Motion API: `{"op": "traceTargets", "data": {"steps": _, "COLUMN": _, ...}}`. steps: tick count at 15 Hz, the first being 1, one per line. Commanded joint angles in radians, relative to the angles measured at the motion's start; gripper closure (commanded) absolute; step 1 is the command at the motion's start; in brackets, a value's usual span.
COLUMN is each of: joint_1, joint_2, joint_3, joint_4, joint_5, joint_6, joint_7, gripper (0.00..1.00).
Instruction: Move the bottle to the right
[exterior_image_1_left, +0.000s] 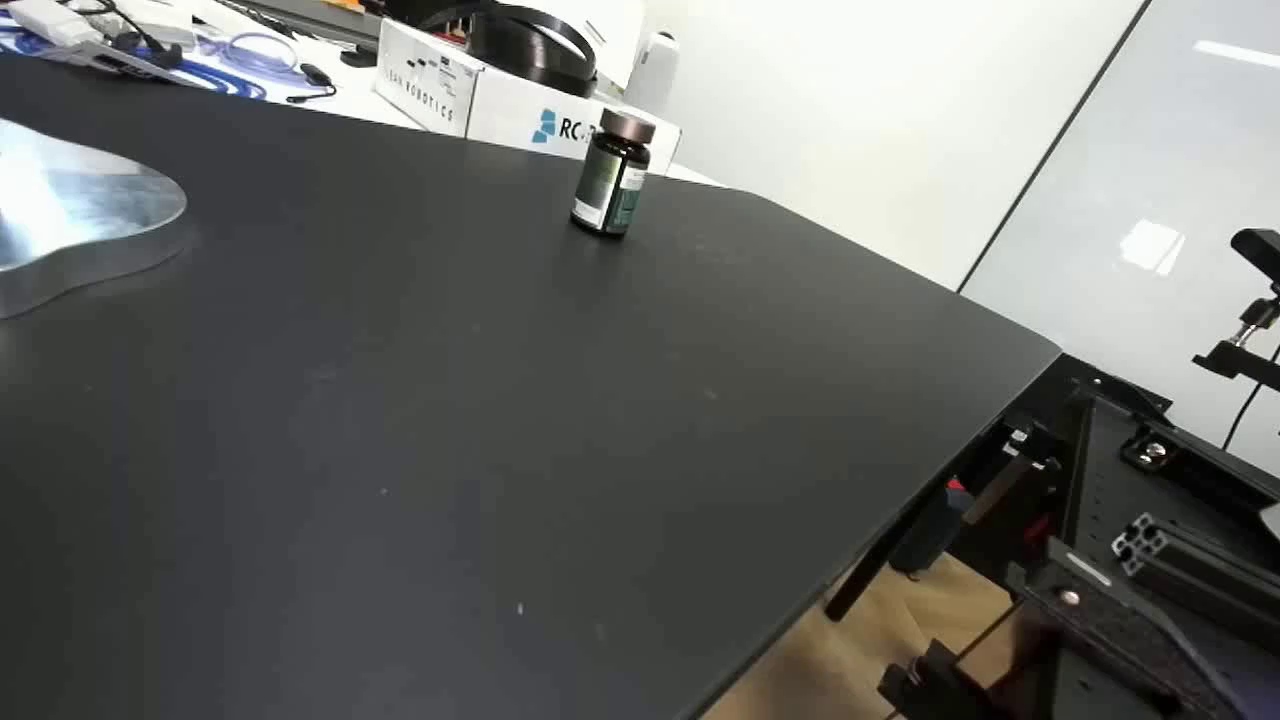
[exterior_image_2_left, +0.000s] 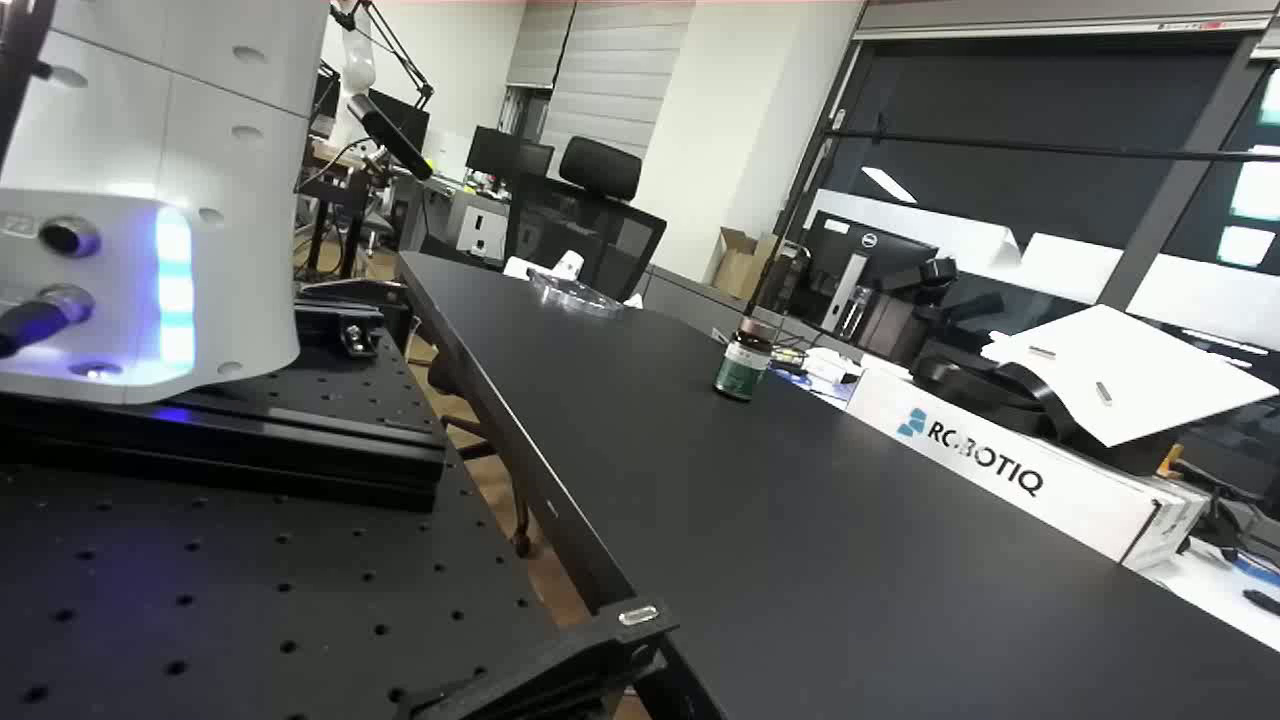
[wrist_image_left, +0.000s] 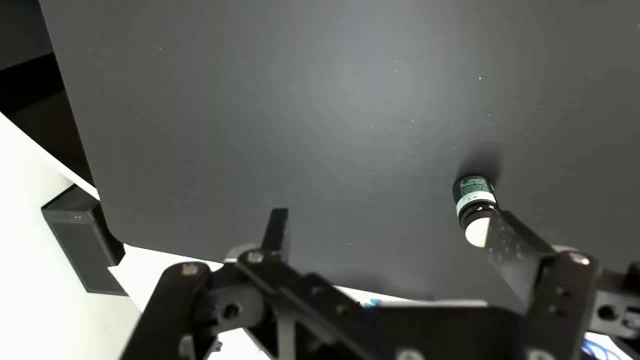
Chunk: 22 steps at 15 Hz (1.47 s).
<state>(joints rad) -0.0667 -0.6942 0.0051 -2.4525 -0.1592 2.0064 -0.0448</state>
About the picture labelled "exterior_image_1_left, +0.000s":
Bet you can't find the dark green pill bottle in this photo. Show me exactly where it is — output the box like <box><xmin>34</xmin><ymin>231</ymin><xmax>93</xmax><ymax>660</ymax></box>
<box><xmin>567</xmin><ymin>108</ymin><xmax>660</xmax><ymax>243</ymax></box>

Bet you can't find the blue plastic packaging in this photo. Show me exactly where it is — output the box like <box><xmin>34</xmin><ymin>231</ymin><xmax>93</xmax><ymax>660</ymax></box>
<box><xmin>0</xmin><ymin>26</ymin><xmax>339</xmax><ymax>108</ymax></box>

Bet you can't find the black table support clamp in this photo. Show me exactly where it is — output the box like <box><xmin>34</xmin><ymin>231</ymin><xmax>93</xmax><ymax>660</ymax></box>
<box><xmin>818</xmin><ymin>415</ymin><xmax>1072</xmax><ymax>625</ymax></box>

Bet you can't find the black camera on stand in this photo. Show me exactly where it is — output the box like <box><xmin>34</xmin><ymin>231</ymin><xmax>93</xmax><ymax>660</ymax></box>
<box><xmin>1192</xmin><ymin>224</ymin><xmax>1280</xmax><ymax>456</ymax></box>

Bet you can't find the black aluminium frame stand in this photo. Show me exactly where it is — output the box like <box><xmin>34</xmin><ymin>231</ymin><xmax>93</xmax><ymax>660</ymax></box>
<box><xmin>875</xmin><ymin>386</ymin><xmax>1280</xmax><ymax>720</ymax></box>

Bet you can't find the white Robotiq cardboard box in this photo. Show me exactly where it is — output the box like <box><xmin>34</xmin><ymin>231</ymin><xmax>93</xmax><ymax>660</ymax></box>
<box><xmin>366</xmin><ymin>17</ymin><xmax>682</xmax><ymax>180</ymax></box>

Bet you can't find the white paper roll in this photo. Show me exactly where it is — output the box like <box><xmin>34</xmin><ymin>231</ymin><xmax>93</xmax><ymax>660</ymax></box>
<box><xmin>624</xmin><ymin>28</ymin><xmax>682</xmax><ymax>119</ymax></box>

